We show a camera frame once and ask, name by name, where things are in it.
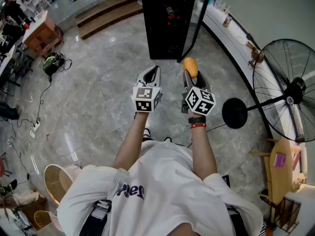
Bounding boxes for wooden step platform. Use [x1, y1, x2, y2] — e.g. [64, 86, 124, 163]
[75, 0, 144, 41]

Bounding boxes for black wire rack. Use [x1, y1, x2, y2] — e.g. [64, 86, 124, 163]
[270, 197, 301, 233]

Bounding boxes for dark soda bottle red cap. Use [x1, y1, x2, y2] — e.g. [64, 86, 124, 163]
[167, 13, 181, 26]

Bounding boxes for person's left forearm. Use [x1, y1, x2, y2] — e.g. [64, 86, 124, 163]
[113, 111, 151, 172]

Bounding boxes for black mini fridge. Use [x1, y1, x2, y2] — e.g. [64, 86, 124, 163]
[141, 0, 214, 63]

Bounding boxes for brown bag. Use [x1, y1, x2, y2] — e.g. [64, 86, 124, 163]
[248, 47, 264, 70]

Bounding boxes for grey metal desk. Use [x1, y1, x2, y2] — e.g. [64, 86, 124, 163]
[0, 44, 34, 87]

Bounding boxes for black wristwatch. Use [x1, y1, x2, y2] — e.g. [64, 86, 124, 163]
[188, 116, 207, 124]

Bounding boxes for beige cloth pile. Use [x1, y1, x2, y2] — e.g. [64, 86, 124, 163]
[0, 189, 40, 208]

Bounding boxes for yellow potato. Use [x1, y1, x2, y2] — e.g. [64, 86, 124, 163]
[183, 57, 199, 79]

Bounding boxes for white printed t-shirt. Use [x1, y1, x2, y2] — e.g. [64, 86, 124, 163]
[57, 140, 264, 236]

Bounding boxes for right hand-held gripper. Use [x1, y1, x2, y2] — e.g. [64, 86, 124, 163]
[181, 69, 217, 117]

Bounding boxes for purple book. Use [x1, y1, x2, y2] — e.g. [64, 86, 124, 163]
[273, 153, 287, 168]

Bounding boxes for person's right forearm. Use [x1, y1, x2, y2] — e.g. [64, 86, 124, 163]
[188, 108, 218, 181]

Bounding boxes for black power cable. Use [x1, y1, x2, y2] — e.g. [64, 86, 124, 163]
[36, 58, 73, 123]

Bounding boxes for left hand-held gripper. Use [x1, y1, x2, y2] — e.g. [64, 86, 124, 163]
[132, 65, 163, 113]

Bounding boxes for white curved counter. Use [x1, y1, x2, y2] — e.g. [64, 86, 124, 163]
[201, 0, 308, 142]

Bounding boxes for orange wooden cabinet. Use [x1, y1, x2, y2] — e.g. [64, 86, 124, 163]
[22, 10, 64, 58]

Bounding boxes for round wooden table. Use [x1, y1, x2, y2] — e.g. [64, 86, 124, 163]
[250, 138, 306, 206]

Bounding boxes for black floor fan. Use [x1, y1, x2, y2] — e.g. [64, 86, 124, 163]
[221, 38, 315, 143]

